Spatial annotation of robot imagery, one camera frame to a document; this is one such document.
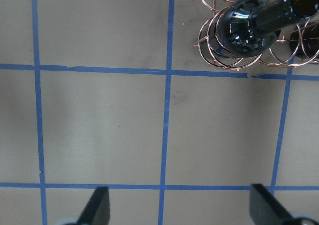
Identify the copper wire wine basket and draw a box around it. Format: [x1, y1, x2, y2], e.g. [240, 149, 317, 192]
[191, 0, 319, 71]

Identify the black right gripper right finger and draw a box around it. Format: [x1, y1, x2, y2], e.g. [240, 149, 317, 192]
[249, 184, 295, 225]

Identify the dark wine bottle in basket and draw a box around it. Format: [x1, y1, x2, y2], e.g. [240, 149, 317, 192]
[214, 0, 319, 58]

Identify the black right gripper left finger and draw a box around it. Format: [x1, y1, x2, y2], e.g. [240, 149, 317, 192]
[78, 187, 110, 225]

